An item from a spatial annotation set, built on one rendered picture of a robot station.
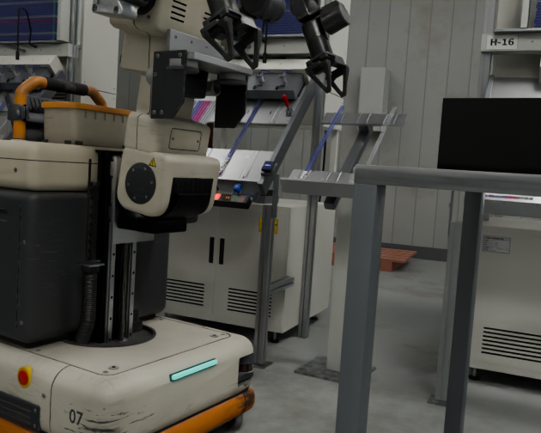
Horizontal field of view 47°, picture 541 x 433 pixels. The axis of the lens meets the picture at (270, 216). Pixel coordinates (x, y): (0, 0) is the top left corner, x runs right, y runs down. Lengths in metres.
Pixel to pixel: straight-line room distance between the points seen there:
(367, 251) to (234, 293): 1.91
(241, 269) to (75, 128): 1.28
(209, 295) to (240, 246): 0.29
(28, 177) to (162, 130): 0.35
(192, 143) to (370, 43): 4.92
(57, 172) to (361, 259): 0.94
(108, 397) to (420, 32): 5.38
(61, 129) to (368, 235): 1.07
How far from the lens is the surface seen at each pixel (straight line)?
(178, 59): 1.52
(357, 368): 1.04
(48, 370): 1.63
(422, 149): 6.24
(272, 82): 2.88
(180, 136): 1.64
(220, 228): 2.87
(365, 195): 1.00
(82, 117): 1.81
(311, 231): 2.91
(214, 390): 1.79
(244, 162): 2.57
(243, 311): 2.87
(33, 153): 1.67
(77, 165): 1.74
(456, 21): 6.38
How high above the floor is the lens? 0.79
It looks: 4 degrees down
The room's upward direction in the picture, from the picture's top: 4 degrees clockwise
